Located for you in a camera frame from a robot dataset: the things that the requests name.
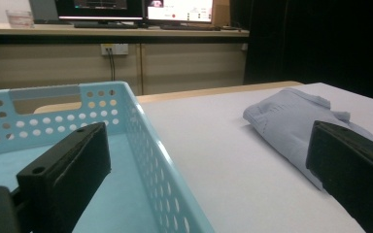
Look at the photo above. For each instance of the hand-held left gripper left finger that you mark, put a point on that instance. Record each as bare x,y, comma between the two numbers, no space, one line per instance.
74,168

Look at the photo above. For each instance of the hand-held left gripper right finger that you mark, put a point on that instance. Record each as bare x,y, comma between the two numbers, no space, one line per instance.
356,168

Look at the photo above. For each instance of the light blue perforated plastic basket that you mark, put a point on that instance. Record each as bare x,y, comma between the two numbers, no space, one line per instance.
132,181

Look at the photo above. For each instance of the light blue garment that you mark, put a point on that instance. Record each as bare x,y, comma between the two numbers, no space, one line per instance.
291,123

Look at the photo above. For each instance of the long wooden desk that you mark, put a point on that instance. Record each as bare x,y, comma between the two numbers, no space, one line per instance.
110,61

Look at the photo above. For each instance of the black keyboard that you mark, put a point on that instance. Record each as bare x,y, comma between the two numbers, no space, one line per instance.
105,25
190,27

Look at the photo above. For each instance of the clear plastic container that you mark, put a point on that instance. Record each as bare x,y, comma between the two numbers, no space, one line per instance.
20,18

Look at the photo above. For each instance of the grey laptop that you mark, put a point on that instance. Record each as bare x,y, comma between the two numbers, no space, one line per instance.
43,11

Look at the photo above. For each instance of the black computer monitor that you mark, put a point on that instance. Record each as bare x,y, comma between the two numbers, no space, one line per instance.
98,9

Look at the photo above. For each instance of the computer monitor with white screen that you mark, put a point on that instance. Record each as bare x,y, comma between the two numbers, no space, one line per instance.
178,10

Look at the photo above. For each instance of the brown cardboard box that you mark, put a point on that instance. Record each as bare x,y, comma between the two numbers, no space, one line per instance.
221,13

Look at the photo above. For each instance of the white wall socket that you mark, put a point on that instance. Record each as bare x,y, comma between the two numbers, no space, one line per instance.
114,49

